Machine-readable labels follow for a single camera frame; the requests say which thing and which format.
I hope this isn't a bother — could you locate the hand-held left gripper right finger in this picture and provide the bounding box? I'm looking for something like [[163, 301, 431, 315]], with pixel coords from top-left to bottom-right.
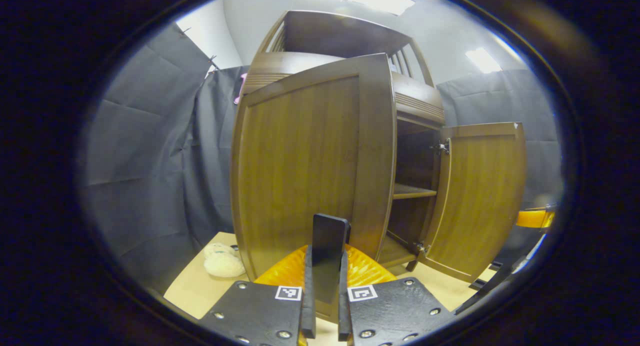
[[337, 243, 457, 346]]

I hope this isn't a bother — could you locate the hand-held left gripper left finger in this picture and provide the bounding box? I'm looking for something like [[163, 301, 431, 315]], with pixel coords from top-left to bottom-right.
[[200, 245, 317, 346]]

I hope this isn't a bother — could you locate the wooden shoe cabinet door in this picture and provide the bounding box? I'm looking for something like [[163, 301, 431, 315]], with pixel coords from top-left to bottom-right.
[[417, 122, 527, 283], [230, 53, 398, 324]]

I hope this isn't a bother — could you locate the wooden double-door shoe cabinet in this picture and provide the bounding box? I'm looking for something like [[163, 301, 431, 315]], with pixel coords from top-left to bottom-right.
[[241, 10, 451, 274]]

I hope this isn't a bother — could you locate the cream plush toy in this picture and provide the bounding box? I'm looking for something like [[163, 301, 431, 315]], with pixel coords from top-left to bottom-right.
[[202, 242, 247, 279]]

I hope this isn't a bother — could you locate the small ceiling light panel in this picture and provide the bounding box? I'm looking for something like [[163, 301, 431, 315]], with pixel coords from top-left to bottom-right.
[[465, 47, 502, 74]]

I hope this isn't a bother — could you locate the black backdrop cloth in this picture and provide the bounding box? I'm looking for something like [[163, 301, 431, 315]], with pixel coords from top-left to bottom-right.
[[80, 23, 563, 294]]

